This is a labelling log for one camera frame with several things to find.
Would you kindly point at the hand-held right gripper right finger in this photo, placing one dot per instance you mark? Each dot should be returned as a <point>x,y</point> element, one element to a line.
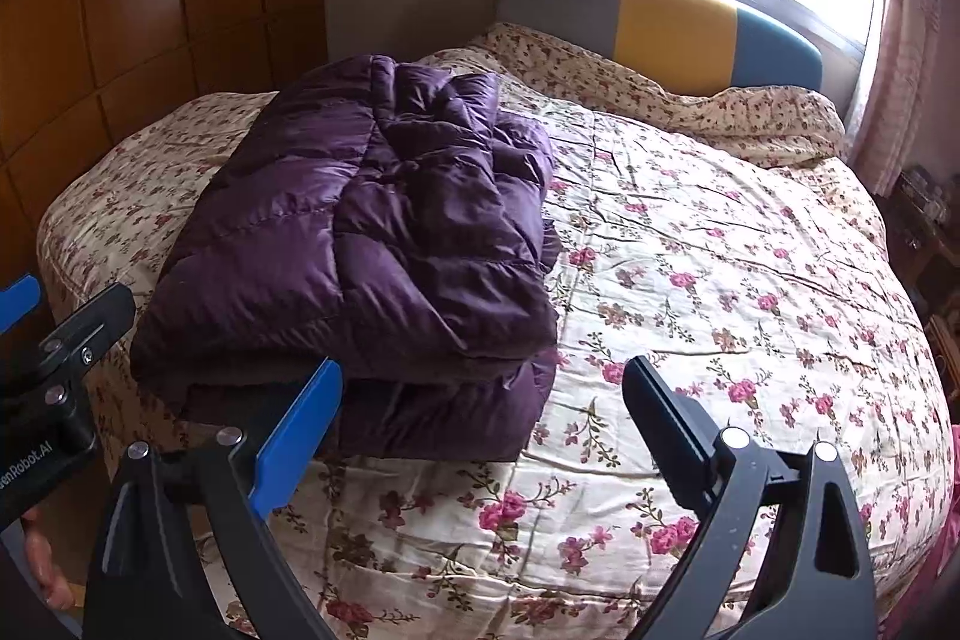
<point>671,437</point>

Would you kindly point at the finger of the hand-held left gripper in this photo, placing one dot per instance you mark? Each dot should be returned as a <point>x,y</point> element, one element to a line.
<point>19,304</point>
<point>97,317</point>

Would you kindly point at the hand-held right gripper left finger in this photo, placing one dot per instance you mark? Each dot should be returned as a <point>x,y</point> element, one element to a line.
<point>300,437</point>

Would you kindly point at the purple puffer jacket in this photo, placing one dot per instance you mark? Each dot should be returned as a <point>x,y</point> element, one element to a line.
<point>337,235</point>

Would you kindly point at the person's left hand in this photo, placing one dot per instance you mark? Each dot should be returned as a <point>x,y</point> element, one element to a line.
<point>41,557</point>

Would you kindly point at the floral bed quilt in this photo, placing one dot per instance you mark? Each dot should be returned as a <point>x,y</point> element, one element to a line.
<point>712,310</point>

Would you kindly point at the pink ruffled cloth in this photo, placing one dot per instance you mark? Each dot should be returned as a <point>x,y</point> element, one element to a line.
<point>919,591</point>

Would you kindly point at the wooden wardrobe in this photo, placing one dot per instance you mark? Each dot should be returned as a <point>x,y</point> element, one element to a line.
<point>150,10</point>

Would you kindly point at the cluttered wooden side table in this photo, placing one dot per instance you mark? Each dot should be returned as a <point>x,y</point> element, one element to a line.
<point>922,235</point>

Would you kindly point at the floral pillow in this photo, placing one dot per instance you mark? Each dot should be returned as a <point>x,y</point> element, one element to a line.
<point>750,123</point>

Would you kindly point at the grey yellow blue headboard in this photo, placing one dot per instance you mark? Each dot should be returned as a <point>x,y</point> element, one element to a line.
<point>675,18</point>

